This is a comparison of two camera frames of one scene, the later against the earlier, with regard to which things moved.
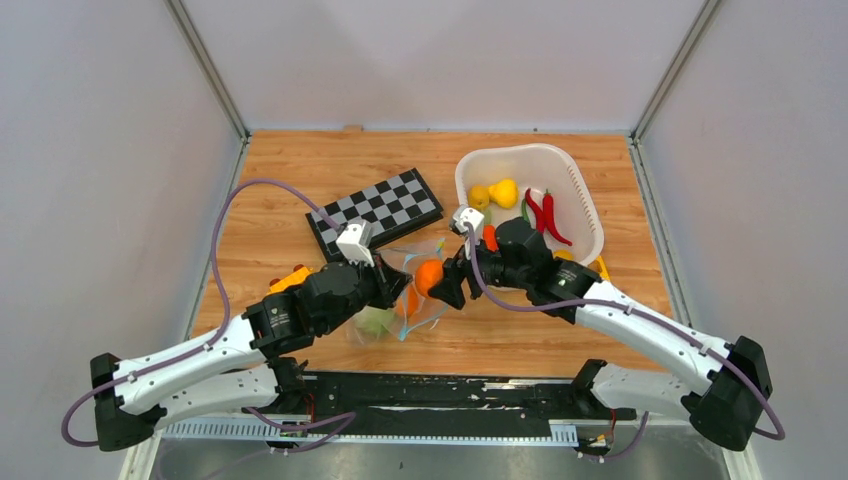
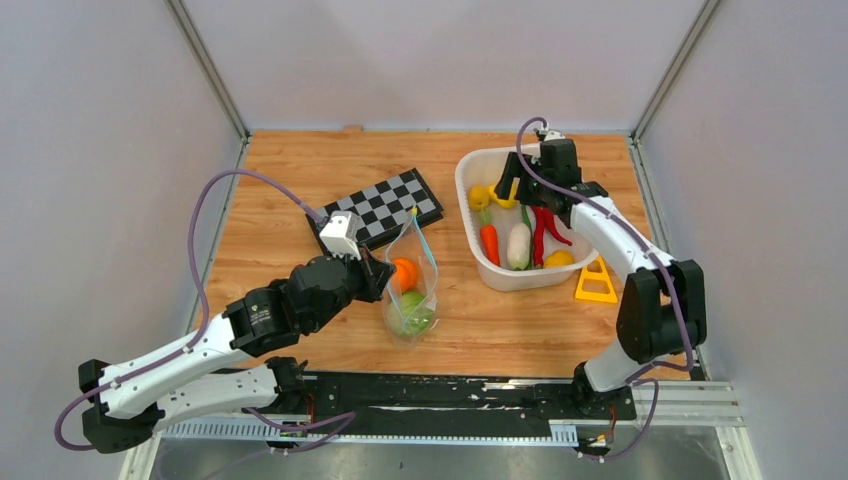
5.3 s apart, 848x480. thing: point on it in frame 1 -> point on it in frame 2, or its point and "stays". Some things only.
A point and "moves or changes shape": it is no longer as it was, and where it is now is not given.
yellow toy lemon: x=478 y=197 stays
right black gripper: x=449 y=289 -> x=522 y=194
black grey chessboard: x=395 y=207 stays
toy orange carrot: x=490 y=236 stays
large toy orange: x=428 y=273 moves or changes shape
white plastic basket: x=540 y=184 stays
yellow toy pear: x=504 y=193 stays
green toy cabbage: x=374 y=322 -> x=410 y=313
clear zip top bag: x=416 y=305 moves or changes shape
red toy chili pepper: x=549 y=221 stays
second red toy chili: x=538 y=212 stays
